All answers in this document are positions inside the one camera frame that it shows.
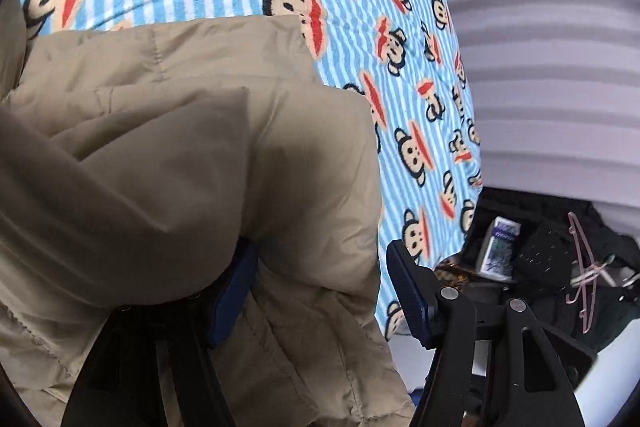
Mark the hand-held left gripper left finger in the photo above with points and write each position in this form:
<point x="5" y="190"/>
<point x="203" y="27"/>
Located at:
<point x="235" y="292"/>

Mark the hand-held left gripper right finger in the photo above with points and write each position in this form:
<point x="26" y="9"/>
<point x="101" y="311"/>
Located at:
<point x="406" y="289"/>

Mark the beige padded jacket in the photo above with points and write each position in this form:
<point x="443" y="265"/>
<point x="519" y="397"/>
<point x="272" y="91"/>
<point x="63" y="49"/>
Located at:
<point x="185" y="207"/>

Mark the black bag with clothes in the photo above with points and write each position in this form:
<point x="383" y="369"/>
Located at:
<point x="545" y="267"/>

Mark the pink clothes hanger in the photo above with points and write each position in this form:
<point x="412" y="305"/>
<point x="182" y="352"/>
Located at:
<point x="587" y="272"/>

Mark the white and blue box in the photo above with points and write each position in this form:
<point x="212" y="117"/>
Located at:
<point x="499" y="247"/>

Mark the grey striped cloth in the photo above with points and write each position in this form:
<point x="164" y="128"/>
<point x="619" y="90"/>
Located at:
<point x="545" y="67"/>

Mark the monkey print striped blanket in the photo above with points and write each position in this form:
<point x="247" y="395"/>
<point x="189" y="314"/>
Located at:
<point x="350" y="32"/>

